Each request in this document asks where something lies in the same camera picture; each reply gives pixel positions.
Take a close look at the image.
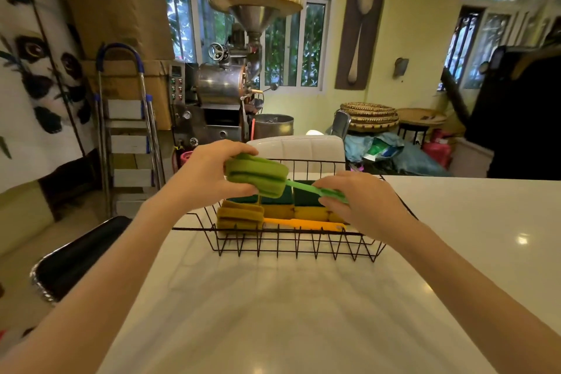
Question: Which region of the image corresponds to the person's right hand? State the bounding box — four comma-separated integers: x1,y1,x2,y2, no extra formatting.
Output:
311,171,417,244

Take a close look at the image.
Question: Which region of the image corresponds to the metal step ladder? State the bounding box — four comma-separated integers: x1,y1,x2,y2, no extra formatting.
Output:
93,43,167,217

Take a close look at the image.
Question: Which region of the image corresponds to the pile of blue bags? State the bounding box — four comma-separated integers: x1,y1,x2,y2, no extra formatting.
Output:
344,131,452,177

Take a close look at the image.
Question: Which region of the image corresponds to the white chair back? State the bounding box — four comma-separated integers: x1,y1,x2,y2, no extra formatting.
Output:
246,134,347,175

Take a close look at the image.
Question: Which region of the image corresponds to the panda painting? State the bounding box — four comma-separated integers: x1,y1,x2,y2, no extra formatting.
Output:
0,0,99,195

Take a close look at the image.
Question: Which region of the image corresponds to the black roaster machine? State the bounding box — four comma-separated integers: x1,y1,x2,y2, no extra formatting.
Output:
464,46,527,151

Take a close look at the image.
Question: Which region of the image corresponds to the brown spoon wall picture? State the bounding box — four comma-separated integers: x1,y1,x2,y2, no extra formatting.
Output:
334,0,390,91

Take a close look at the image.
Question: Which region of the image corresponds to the person's right forearm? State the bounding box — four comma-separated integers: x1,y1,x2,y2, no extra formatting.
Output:
392,218,561,374

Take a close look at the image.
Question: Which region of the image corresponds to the white bin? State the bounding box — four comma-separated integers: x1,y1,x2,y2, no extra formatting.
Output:
449,137,494,178

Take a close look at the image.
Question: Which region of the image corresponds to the brown cardboard box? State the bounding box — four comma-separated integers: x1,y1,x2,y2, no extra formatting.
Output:
57,0,176,131

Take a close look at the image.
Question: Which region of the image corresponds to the stack of woven trays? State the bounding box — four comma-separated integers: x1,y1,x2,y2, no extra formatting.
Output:
340,102,400,133

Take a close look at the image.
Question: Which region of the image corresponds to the black pipe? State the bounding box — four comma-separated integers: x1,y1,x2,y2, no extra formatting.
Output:
439,67,470,127

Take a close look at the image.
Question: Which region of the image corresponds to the black stool seat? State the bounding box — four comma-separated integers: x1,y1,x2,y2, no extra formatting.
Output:
29,216,132,303

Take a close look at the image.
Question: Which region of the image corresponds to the yellow brush with orange handle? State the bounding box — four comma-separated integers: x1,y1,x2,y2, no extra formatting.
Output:
217,200,347,233

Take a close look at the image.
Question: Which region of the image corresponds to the green plastic bag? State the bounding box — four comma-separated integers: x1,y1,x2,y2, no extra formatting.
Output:
366,137,395,160

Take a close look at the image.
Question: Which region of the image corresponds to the person's left hand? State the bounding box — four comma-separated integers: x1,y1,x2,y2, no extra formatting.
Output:
164,139,260,214

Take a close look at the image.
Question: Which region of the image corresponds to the steel coffee roaster machine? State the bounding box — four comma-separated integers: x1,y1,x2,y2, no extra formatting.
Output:
168,5,279,151

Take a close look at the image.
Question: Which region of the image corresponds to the round steel drum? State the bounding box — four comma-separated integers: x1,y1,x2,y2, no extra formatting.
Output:
252,113,295,141

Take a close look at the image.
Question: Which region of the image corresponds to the black wire dish rack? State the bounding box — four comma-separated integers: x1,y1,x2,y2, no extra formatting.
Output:
171,160,417,264

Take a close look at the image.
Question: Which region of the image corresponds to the green brush with green handle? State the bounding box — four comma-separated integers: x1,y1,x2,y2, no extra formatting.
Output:
224,153,350,205

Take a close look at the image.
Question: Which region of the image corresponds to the chrome chair back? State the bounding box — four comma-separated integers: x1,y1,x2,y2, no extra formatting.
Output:
331,109,352,140

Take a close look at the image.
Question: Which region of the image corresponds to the person's left forearm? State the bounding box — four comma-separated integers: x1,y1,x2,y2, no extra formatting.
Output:
0,185,189,374

